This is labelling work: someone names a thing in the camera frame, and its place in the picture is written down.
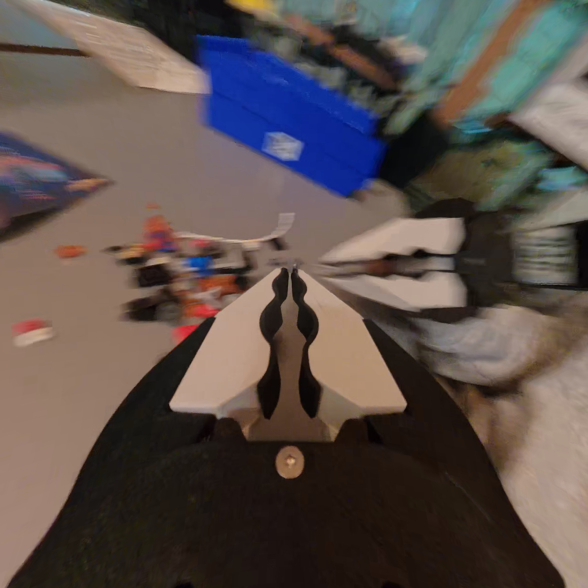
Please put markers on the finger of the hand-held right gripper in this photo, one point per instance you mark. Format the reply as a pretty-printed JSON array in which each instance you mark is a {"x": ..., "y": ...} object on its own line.
[
  {"x": 413, "y": 236},
  {"x": 427, "y": 289}
]

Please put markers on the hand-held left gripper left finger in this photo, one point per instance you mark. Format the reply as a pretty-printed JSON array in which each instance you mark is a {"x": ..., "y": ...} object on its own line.
[{"x": 220, "y": 363}]

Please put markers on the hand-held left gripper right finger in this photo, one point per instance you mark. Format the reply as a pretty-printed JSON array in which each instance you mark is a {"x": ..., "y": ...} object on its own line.
[{"x": 353, "y": 367}]

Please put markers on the pile of lego pieces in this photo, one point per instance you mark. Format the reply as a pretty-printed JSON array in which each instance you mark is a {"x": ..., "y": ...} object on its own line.
[{"x": 202, "y": 266}]

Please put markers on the person's right forearm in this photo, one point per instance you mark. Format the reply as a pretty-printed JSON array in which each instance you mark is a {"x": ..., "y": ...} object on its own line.
[{"x": 468, "y": 353}]

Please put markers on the red round lego stud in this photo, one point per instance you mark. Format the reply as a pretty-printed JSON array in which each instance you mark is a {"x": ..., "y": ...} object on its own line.
[{"x": 27, "y": 326}]

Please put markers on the lego instruction booklet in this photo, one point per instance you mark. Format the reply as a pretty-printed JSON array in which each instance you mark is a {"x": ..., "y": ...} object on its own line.
[{"x": 32, "y": 183}]

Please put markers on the blue plastic bin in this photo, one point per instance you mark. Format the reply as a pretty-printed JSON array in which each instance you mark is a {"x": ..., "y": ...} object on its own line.
[{"x": 285, "y": 115}]

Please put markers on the orange transparent flame piece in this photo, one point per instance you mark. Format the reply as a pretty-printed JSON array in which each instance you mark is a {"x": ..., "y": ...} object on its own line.
[{"x": 70, "y": 251}]

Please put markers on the red and white round studs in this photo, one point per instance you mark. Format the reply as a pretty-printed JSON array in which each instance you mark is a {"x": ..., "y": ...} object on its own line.
[{"x": 34, "y": 337}]

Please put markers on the large printed paper sheet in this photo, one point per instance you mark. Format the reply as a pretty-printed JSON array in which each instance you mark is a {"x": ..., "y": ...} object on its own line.
[{"x": 138, "y": 59}]

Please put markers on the wooden post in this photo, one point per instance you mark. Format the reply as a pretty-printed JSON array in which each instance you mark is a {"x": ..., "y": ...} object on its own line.
[{"x": 496, "y": 64}]

